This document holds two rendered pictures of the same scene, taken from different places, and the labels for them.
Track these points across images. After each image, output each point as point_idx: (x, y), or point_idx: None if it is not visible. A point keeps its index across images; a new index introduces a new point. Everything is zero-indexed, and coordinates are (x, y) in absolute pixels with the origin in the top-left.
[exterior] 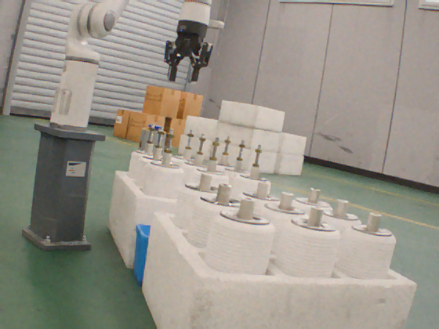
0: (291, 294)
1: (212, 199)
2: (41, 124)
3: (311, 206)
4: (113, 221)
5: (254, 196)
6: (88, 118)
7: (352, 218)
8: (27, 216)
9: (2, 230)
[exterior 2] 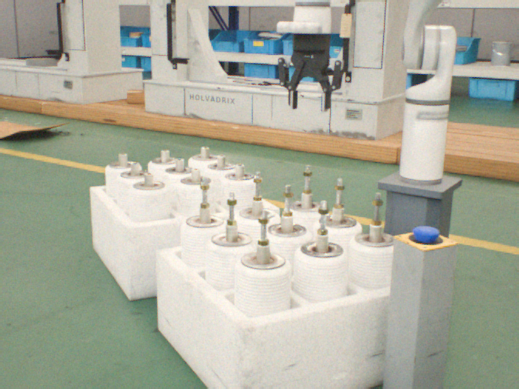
0: None
1: (227, 167)
2: (452, 178)
3: (168, 150)
4: None
5: (201, 177)
6: (402, 166)
7: (127, 172)
8: (513, 336)
9: (466, 296)
